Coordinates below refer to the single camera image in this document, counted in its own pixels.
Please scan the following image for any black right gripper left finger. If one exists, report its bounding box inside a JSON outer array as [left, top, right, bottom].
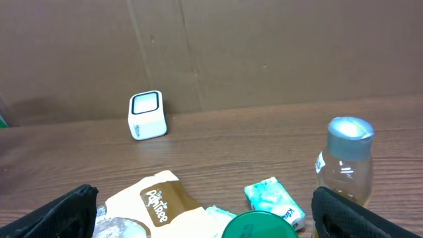
[[1, 184, 98, 238]]

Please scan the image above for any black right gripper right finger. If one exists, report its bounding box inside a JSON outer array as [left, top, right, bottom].
[[311, 186, 420, 238]]

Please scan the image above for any yellow dish soap bottle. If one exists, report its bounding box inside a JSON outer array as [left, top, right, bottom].
[[311, 116, 375, 238]]

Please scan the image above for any teal tissue pack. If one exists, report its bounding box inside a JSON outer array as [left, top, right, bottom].
[[244, 177, 306, 231]]

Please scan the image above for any green lid jar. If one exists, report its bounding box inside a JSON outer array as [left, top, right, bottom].
[[221, 211, 299, 238]]

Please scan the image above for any brown snack pouch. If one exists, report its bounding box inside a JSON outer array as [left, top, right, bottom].
[[93, 170, 217, 238]]

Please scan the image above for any teal wipes packet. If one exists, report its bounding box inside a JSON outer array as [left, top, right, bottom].
[[206, 206, 236, 238]]

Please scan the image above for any white barcode scanner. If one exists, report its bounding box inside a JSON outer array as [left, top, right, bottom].
[[128, 91, 167, 141]]

